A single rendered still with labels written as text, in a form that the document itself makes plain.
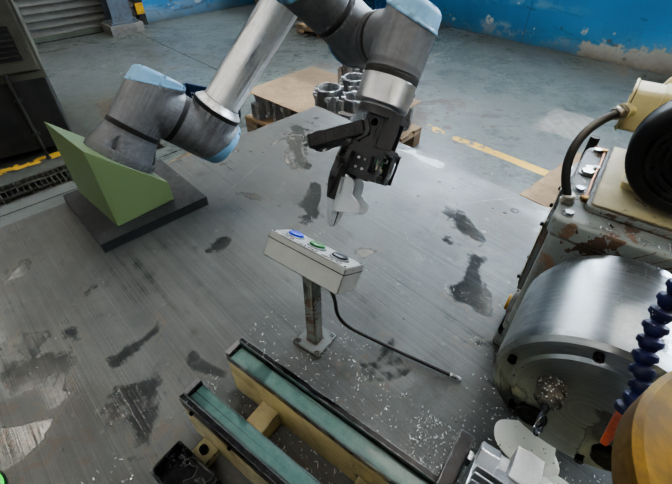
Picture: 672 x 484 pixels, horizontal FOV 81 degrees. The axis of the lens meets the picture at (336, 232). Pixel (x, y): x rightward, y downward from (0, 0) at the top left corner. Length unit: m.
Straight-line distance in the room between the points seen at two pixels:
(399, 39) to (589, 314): 0.46
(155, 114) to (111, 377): 0.69
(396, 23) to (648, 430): 0.57
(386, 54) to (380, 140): 0.13
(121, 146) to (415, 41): 0.85
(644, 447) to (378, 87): 0.53
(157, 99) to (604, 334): 1.13
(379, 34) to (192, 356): 0.72
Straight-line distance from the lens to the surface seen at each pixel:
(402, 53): 0.66
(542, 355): 0.60
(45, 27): 7.06
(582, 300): 0.62
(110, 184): 1.22
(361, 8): 0.76
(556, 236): 0.74
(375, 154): 0.64
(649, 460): 0.28
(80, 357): 1.04
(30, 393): 1.04
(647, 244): 0.74
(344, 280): 0.67
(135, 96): 1.25
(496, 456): 0.52
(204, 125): 1.27
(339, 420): 0.70
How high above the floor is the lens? 1.55
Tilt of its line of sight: 41 degrees down
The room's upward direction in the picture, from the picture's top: straight up
